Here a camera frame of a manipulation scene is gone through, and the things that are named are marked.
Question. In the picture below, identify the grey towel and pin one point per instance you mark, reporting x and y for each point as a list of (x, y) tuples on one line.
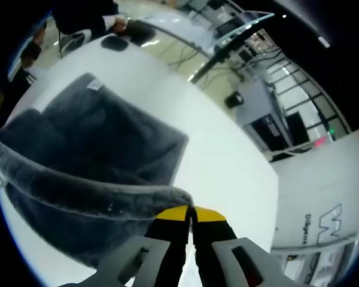
[(107, 143)]

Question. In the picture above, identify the cabinet with black front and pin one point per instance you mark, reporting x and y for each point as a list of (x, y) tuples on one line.
[(267, 133)]

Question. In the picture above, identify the black bin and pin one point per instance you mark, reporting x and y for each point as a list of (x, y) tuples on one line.
[(234, 100)]

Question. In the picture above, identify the black screen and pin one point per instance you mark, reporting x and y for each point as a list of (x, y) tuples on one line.
[(296, 125)]

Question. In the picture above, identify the pink hanging tag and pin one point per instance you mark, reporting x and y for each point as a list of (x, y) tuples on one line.
[(321, 142)]

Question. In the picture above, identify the black rounded object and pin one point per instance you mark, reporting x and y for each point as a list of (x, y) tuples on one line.
[(115, 42)]

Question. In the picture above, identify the dark bag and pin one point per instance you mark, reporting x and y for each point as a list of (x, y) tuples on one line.
[(142, 31)]

